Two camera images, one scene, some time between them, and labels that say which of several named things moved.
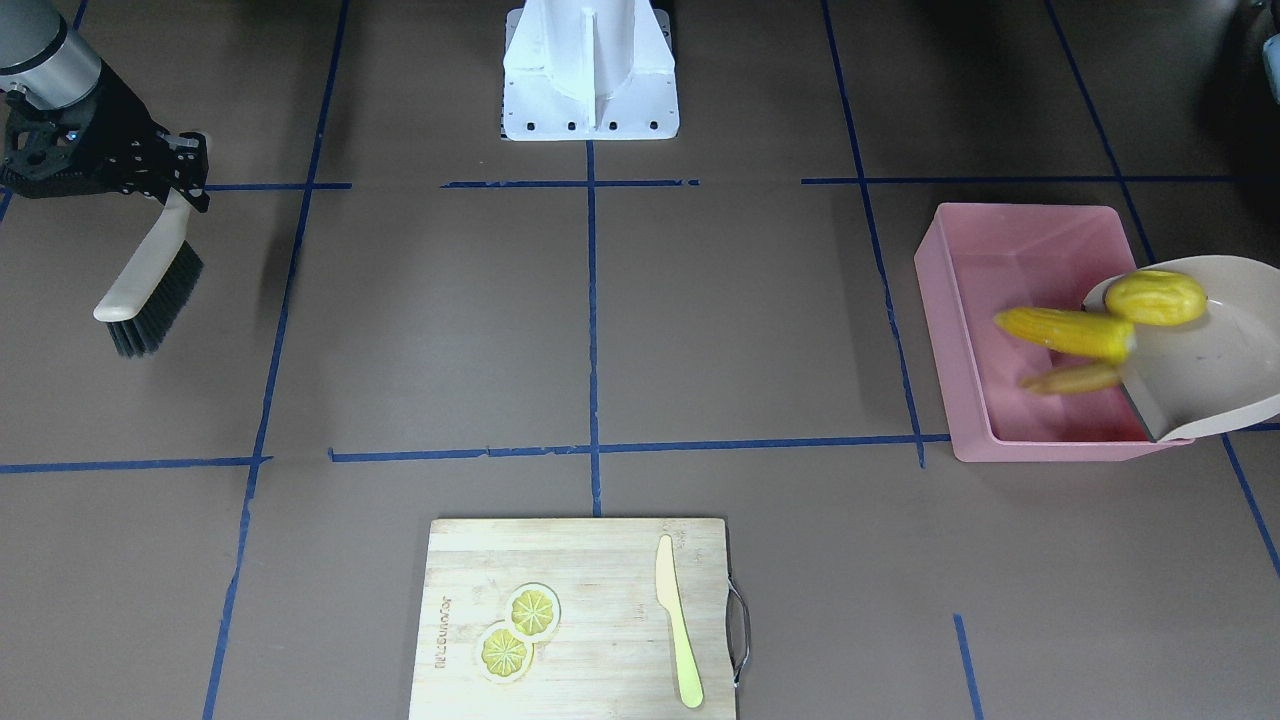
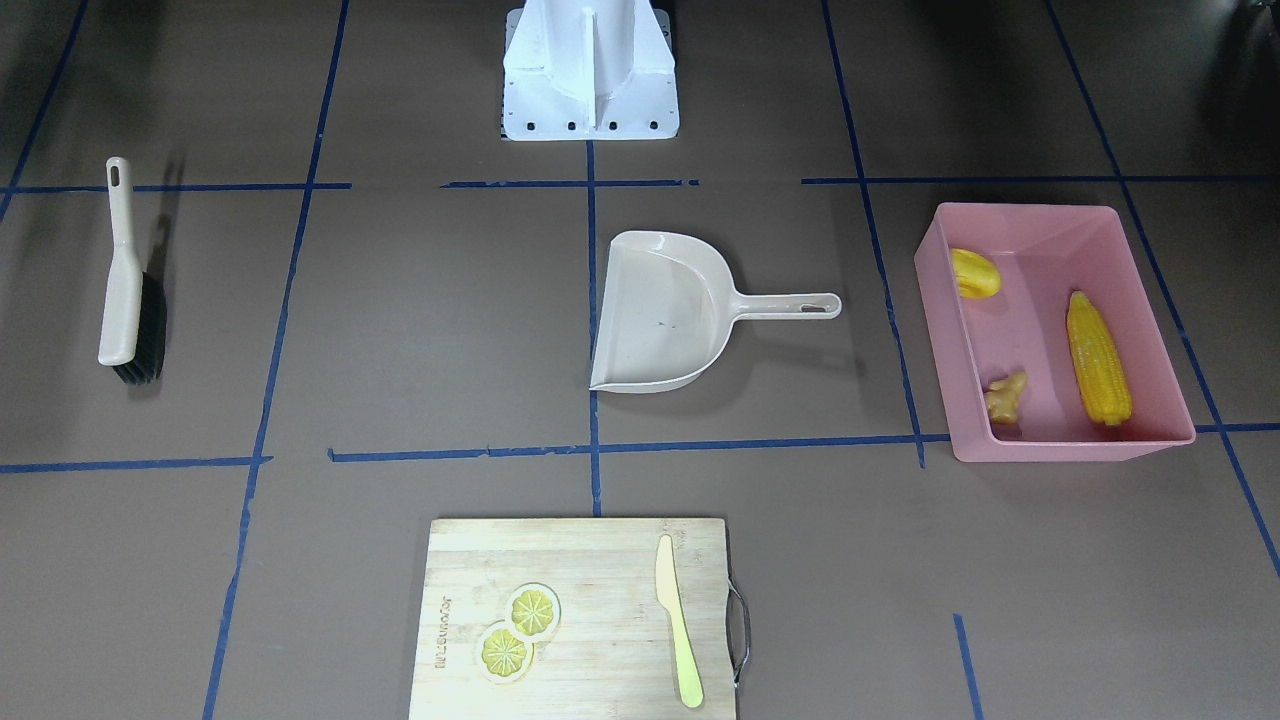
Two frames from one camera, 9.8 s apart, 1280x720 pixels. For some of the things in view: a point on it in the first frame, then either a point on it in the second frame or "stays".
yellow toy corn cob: x=1073 y=332 -> x=1101 y=371
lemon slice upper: x=533 y=611 stays
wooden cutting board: x=575 y=619 stays
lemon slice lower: x=504 y=656 stays
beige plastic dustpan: x=1188 y=378 -> x=670 y=311
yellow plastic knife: x=668 y=594 stays
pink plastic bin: x=976 y=260 stays
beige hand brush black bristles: x=144 y=300 -> x=134 y=314
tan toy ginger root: x=1072 y=379 -> x=1003 y=395
